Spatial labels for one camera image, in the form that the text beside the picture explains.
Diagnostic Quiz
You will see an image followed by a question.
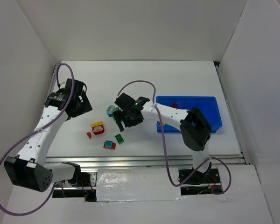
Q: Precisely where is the green teal lego stack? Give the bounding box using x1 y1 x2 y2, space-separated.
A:
112 107 119 122

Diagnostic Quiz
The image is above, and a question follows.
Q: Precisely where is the green square lego brick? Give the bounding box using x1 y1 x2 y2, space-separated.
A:
115 134 124 144

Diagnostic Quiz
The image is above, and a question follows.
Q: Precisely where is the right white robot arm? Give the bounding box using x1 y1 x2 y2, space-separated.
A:
113 93 211 175

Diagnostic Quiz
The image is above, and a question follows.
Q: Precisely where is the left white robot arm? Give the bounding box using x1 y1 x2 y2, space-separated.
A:
4 79 92 192

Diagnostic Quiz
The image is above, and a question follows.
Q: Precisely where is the teal flower lego piece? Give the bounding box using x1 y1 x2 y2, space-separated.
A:
106 105 116 117

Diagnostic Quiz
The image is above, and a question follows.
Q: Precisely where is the red yellow flower lego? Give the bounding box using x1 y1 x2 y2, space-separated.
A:
91 121 105 135

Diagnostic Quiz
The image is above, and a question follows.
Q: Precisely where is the red teal lego stack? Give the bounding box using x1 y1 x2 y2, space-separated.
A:
103 140 116 149

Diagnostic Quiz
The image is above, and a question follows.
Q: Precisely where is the white foam board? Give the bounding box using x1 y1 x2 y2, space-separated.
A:
96 168 182 202

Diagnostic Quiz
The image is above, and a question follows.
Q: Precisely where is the blue plastic sorting bin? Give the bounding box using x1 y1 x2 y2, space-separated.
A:
156 96 223 133

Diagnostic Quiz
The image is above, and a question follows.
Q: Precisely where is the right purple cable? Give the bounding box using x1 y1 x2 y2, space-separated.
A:
118 80 231 195

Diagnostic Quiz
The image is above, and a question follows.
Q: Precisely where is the purple cable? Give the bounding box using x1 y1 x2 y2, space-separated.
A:
118 80 231 195
0 63 75 215

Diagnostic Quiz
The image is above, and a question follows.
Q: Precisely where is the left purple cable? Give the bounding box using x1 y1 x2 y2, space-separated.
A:
0 63 75 215

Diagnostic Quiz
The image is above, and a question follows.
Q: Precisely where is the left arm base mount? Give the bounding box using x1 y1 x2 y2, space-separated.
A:
52 172 98 202

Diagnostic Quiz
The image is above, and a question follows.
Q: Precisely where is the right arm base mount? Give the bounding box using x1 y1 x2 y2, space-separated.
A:
180 168 222 196

